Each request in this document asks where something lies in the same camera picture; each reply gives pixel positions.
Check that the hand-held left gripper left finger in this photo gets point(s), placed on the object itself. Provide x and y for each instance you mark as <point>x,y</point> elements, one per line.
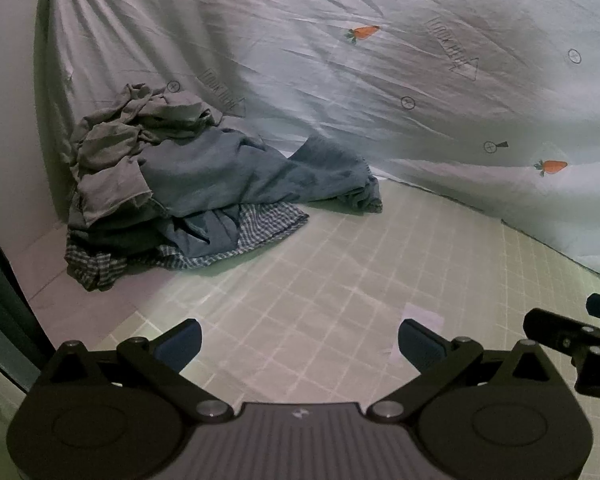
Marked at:
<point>182,345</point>

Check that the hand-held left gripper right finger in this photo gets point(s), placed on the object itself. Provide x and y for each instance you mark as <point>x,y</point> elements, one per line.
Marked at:
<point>417,345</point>

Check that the grey shorts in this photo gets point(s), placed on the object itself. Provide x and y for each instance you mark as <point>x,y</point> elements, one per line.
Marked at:
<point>107,160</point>
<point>175,107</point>

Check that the green grid mat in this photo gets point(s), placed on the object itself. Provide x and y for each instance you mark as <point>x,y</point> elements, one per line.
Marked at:
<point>305,300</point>

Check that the blue checked garment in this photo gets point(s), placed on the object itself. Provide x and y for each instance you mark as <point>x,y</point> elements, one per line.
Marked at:
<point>275,225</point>

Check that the dark panel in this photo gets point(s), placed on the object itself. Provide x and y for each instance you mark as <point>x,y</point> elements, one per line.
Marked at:
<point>5,300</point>

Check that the blue-grey garment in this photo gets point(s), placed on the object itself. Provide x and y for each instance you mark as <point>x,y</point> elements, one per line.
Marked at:
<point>240,170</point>

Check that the white carrot print sheet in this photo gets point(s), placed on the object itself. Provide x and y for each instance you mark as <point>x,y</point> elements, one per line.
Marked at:
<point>380,85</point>

